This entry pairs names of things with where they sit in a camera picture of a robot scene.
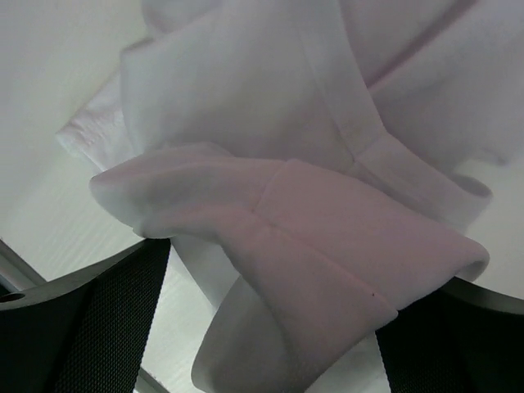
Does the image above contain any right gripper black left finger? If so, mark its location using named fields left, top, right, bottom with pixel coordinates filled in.
left=1, top=239, right=170, bottom=392

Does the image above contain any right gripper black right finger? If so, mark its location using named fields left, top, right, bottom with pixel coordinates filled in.
left=377, top=278, right=523, bottom=393

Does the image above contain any white t shirt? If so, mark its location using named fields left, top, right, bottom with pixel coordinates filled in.
left=57, top=1, right=523, bottom=392

